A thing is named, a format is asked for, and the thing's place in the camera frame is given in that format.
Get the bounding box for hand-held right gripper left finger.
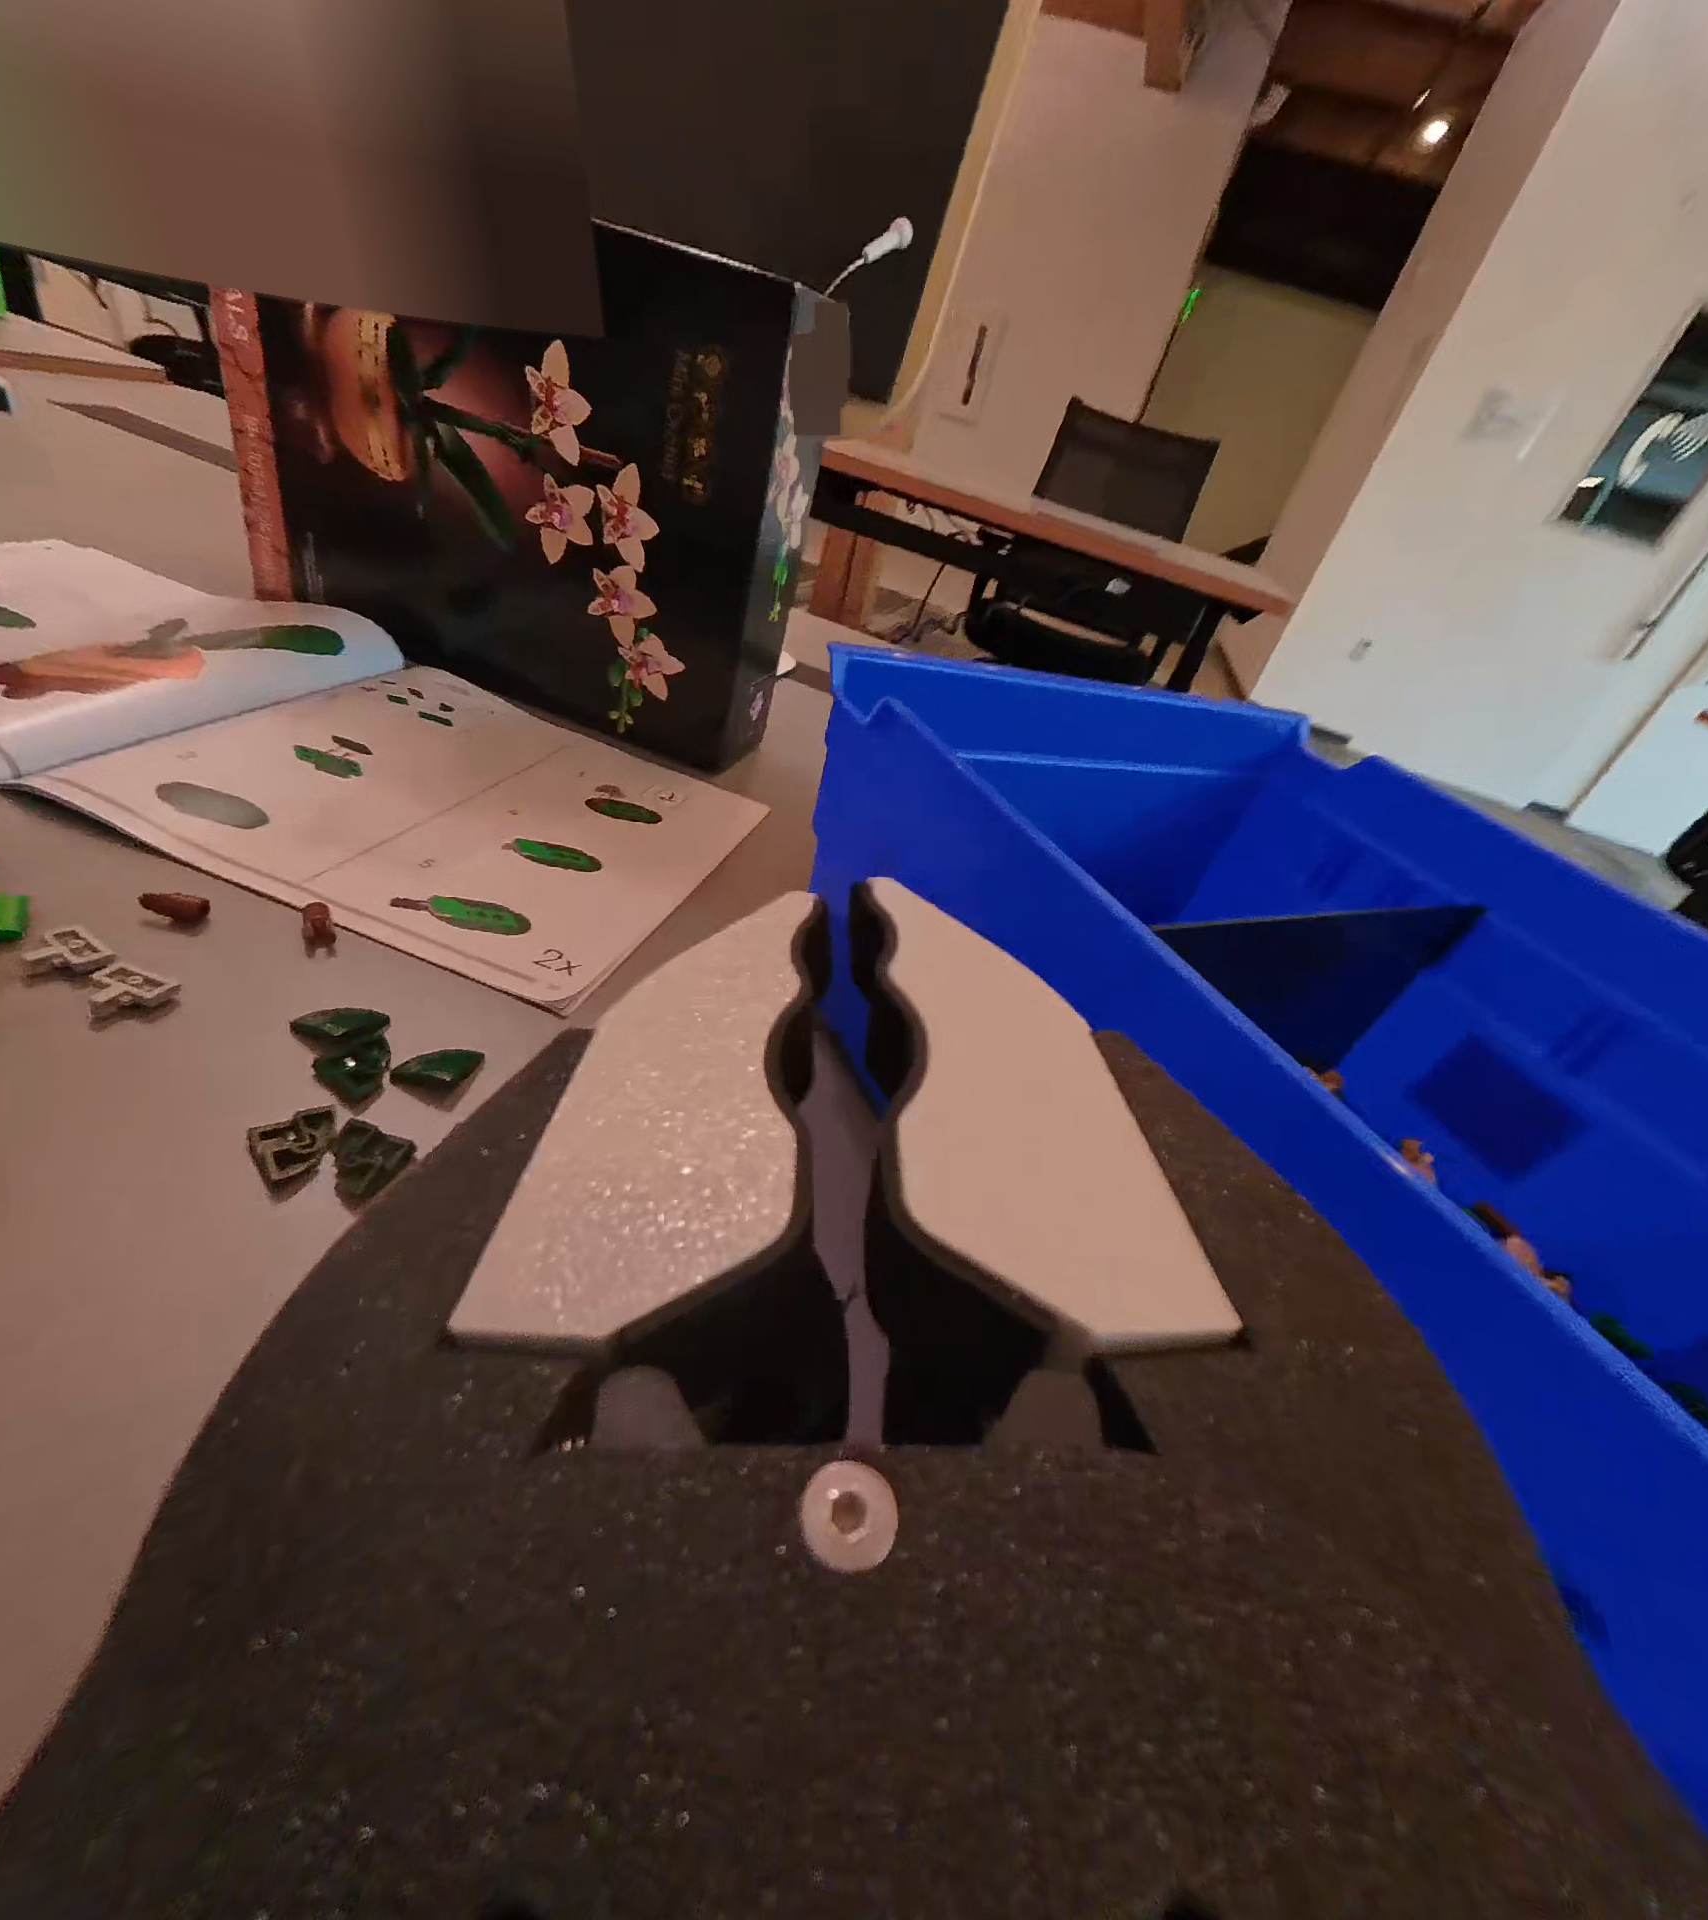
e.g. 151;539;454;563
445;889;835;1360

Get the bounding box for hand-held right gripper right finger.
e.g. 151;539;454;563
850;877;1246;1360

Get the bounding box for blue plastic bin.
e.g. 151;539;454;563
806;642;1708;1920

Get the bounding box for wooden desk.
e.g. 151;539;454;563
806;434;1297;696

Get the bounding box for instruction booklet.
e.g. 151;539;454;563
0;537;773;1018

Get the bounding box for pile of mixed small bricks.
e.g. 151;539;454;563
1303;1056;1708;1518

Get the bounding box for black flower print box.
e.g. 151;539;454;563
207;223;852;776

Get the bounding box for black mesh chair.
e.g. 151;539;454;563
963;396;1270;685

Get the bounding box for metal door handle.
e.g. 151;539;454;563
1622;470;1708;664

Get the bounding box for white cable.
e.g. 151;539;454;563
819;215;946;439

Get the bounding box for framed wall sign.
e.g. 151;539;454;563
1556;307;1708;547

